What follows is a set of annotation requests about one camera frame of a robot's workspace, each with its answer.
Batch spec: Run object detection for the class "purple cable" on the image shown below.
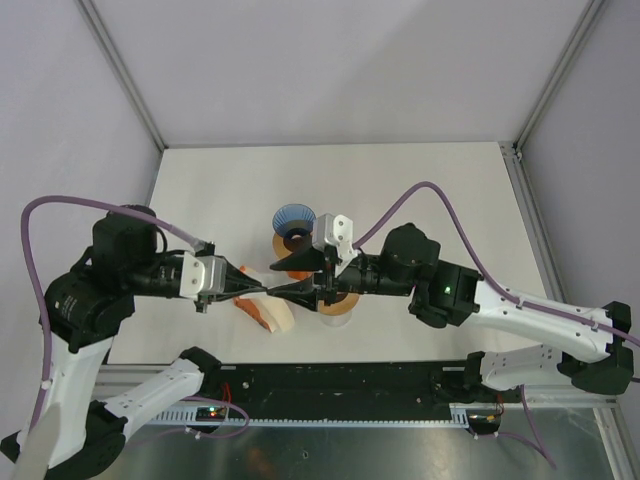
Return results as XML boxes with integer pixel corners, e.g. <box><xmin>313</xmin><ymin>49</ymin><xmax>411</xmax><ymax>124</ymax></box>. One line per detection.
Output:
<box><xmin>20</xmin><ymin>195</ymin><xmax>251</xmax><ymax>441</ymax></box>
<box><xmin>354</xmin><ymin>181</ymin><xmax>640</xmax><ymax>470</ymax></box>

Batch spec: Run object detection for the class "orange glass carafe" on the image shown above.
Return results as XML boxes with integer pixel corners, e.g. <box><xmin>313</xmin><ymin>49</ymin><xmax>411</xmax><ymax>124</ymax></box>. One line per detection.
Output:
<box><xmin>287</xmin><ymin>271</ymin><xmax>314</xmax><ymax>281</ymax></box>

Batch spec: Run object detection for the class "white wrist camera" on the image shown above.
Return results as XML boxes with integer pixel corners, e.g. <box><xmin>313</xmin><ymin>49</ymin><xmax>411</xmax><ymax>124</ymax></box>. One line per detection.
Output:
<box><xmin>311</xmin><ymin>213</ymin><xmax>358</xmax><ymax>266</ymax></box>
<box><xmin>179</xmin><ymin>242</ymin><xmax>226</xmax><ymax>301</ymax></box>

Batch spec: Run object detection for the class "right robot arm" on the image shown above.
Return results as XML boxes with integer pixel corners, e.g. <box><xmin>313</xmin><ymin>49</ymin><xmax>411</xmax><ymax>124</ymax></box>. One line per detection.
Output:
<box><xmin>268</xmin><ymin>223</ymin><xmax>637</xmax><ymax>401</ymax></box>

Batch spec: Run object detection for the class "blue glass dripper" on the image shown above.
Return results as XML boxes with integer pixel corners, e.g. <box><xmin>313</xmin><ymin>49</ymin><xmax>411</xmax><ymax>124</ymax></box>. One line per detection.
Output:
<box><xmin>272</xmin><ymin>204</ymin><xmax>316</xmax><ymax>238</ymax></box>

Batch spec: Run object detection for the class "clear glass carafe brown collar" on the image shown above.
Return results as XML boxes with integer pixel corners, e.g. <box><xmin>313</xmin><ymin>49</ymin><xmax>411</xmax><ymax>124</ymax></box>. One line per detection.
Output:
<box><xmin>320</xmin><ymin>311</ymin><xmax>352</xmax><ymax>328</ymax></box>

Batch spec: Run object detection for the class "grey cable duct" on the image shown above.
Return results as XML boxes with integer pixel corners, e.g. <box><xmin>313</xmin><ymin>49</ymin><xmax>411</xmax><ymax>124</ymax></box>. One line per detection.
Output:
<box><xmin>150</xmin><ymin>401</ymin><xmax>496</xmax><ymax>428</ymax></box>

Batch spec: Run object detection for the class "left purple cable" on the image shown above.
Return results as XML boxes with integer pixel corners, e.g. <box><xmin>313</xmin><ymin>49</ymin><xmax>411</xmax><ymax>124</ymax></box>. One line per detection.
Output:
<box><xmin>20</xmin><ymin>195</ymin><xmax>251</xmax><ymax>441</ymax></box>

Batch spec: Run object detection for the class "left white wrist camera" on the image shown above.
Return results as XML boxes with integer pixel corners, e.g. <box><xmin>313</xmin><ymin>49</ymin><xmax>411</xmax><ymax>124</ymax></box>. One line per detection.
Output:
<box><xmin>179</xmin><ymin>242</ymin><xmax>226</xmax><ymax>301</ymax></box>

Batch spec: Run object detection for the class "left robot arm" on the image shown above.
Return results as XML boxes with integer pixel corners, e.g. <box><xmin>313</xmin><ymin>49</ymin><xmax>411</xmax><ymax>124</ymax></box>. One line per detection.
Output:
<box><xmin>1</xmin><ymin>205</ymin><xmax>262</xmax><ymax>479</ymax></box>

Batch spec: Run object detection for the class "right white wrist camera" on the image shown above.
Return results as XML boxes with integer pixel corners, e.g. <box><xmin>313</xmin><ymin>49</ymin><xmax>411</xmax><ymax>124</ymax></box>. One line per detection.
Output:
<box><xmin>311</xmin><ymin>213</ymin><xmax>358</xmax><ymax>266</ymax></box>

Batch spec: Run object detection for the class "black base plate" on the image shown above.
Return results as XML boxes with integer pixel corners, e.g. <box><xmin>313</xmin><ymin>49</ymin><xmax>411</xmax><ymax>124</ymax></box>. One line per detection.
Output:
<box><xmin>163</xmin><ymin>359</ymin><xmax>524</xmax><ymax>422</ymax></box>

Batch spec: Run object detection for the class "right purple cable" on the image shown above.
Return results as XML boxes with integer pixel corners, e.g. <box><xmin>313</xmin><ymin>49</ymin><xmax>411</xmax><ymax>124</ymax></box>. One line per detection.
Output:
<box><xmin>354</xmin><ymin>181</ymin><xmax>640</xmax><ymax>470</ymax></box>

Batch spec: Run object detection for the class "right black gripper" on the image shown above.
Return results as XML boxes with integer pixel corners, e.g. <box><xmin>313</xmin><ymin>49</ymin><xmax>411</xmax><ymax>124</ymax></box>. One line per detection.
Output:
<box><xmin>267</xmin><ymin>233</ymin><xmax>415</xmax><ymax>312</ymax></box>

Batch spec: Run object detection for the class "coffee filter pack orange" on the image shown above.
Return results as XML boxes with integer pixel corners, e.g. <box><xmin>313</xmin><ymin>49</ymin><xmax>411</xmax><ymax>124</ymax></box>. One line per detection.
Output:
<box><xmin>233</xmin><ymin>265</ymin><xmax>295</xmax><ymax>333</ymax></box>

